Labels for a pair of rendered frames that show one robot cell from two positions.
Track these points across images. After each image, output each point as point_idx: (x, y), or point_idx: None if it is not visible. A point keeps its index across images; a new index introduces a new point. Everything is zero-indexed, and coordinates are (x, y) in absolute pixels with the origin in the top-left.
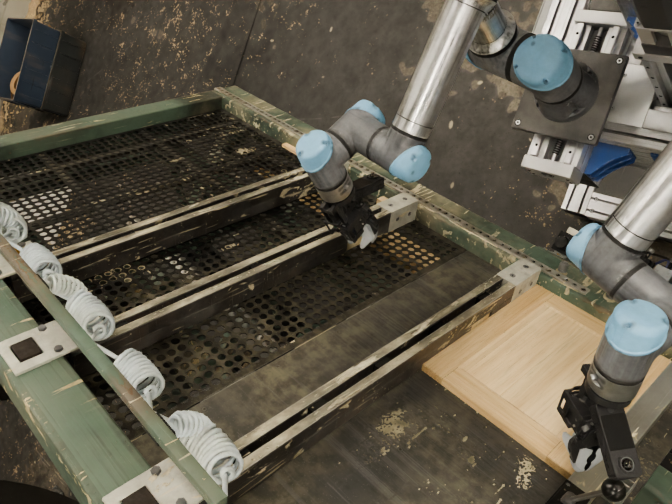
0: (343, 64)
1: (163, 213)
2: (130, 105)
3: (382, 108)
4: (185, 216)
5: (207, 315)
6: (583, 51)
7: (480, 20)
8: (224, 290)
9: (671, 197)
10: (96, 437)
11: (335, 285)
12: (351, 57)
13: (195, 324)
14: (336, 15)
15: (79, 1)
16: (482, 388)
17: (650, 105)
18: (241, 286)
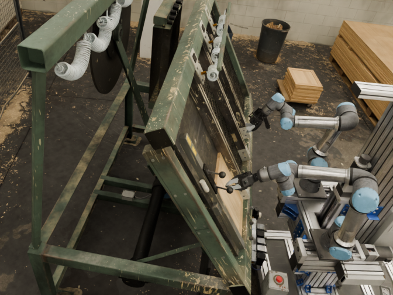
0: (264, 148)
1: None
2: None
3: (254, 165)
4: (227, 78)
5: (210, 85)
6: (323, 187)
7: (331, 127)
8: (219, 88)
9: (316, 171)
10: (197, 47)
11: (224, 129)
12: (267, 150)
13: (207, 81)
14: (279, 141)
15: (242, 51)
16: (221, 170)
17: (315, 212)
18: (220, 94)
